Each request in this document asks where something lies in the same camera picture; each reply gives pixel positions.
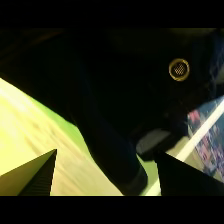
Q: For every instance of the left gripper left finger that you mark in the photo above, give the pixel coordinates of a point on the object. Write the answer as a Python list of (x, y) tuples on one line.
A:
[(30, 180)]

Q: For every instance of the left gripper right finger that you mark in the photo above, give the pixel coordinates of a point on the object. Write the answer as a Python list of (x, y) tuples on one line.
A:
[(186, 181)]

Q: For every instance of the dark blue jeans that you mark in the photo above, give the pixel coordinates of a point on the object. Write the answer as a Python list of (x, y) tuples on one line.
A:
[(116, 100)]

